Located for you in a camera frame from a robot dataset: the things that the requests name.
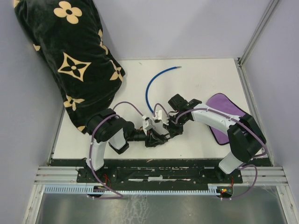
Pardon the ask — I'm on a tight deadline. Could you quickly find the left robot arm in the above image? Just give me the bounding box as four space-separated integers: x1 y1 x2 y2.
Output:
86 108 168 182

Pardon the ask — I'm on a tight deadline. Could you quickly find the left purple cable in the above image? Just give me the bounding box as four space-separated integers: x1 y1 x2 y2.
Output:
88 100 147 201

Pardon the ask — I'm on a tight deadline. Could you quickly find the aluminium frame rail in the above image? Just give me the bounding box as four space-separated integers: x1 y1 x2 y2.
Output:
237 0 281 68

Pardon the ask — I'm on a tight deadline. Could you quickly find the blue cable duct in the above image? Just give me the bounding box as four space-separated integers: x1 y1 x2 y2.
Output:
44 184 220 196

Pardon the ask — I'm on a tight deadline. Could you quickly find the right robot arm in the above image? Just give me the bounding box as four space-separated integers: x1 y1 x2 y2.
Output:
164 94 266 182

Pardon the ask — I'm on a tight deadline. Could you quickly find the black floral plush pillow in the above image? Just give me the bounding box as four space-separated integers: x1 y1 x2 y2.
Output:
14 0 125 133

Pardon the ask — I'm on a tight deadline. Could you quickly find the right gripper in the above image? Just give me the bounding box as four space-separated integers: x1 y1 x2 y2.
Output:
162 113 187 138

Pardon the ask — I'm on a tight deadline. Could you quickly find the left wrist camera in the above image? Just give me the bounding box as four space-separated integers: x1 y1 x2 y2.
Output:
142 115 155 135

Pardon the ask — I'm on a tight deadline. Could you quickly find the purple cloth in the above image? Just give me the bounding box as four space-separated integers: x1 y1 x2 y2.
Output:
206 92 248 146

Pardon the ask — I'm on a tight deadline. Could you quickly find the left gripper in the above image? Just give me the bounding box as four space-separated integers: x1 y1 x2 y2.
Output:
127 128 164 148

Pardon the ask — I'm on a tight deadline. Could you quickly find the blue cable lock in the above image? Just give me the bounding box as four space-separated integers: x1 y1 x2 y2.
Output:
146 66 183 114

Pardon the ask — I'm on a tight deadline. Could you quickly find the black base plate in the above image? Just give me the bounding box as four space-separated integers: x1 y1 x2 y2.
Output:
76 159 243 190

